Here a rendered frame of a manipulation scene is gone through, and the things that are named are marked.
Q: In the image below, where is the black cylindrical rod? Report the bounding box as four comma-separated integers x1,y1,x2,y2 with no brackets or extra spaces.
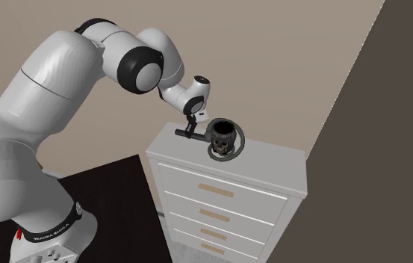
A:
174,129,208,143

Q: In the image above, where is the white chest of drawers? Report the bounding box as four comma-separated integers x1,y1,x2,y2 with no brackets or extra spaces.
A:
145,121,308,263

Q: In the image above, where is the dark robot stand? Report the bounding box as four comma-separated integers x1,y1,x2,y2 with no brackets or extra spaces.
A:
0,154,173,263

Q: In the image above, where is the dark patterned mug, grey loop handle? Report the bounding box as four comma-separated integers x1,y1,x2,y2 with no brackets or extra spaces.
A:
205,117,246,163

